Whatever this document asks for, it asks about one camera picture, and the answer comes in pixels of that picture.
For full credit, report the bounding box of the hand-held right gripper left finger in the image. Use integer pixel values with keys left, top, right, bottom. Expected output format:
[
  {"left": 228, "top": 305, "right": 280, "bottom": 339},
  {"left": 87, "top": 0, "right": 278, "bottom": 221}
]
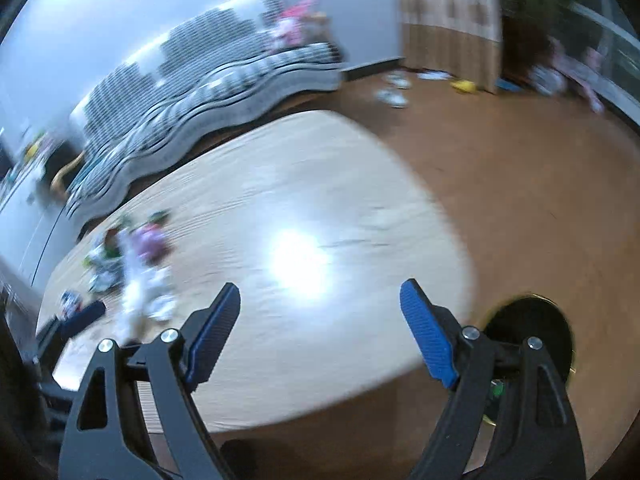
[{"left": 59, "top": 282, "right": 242, "bottom": 480}]

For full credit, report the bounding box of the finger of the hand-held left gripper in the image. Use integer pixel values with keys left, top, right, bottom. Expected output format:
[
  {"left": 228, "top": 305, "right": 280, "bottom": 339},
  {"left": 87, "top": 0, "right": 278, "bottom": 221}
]
[{"left": 39, "top": 300, "right": 107, "bottom": 350}]

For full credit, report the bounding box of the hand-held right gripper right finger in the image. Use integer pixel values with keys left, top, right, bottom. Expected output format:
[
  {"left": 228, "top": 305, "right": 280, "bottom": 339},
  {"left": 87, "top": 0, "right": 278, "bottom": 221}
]
[{"left": 399, "top": 278, "right": 587, "bottom": 480}]

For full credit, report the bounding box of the white printed wrapper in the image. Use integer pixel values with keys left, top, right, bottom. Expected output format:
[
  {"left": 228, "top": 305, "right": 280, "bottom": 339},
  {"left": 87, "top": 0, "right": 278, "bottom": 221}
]
[{"left": 117, "top": 232, "right": 178, "bottom": 341}]

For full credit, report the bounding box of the purple toy figure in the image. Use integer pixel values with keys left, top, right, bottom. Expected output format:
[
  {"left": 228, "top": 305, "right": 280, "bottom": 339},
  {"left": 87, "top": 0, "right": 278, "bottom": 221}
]
[{"left": 131, "top": 222, "right": 173, "bottom": 267}]

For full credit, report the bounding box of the black bin with gold rim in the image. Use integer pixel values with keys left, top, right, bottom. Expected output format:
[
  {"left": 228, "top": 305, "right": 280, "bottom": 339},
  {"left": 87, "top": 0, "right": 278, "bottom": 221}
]
[{"left": 482, "top": 295, "right": 577, "bottom": 431}]

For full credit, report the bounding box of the flat green wrapper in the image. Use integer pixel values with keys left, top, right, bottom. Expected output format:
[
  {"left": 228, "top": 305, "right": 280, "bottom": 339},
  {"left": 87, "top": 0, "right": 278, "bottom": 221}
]
[{"left": 84, "top": 244, "right": 122, "bottom": 292}]

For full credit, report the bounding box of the orange curved object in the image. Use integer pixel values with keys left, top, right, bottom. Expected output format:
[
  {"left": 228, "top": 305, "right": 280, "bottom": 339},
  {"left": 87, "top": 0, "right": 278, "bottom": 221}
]
[{"left": 51, "top": 152, "right": 85, "bottom": 195}]

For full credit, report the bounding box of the checkered sofa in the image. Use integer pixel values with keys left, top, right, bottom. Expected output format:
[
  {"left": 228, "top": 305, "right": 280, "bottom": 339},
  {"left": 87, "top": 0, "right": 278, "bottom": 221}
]
[{"left": 65, "top": 0, "right": 347, "bottom": 226}]

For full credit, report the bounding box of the pink plush toy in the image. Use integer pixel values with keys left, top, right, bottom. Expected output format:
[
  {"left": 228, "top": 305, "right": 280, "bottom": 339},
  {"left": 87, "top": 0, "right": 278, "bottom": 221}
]
[{"left": 267, "top": 0, "right": 331, "bottom": 55}]

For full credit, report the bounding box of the beige patterned curtain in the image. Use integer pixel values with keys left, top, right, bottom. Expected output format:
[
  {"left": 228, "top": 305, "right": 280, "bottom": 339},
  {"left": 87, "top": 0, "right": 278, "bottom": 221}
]
[{"left": 394, "top": 0, "right": 504, "bottom": 72}]

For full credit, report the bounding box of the white window frame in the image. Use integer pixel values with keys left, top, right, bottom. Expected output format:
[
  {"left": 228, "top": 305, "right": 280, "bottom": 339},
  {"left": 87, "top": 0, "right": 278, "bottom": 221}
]
[{"left": 570, "top": 0, "right": 640, "bottom": 128}]

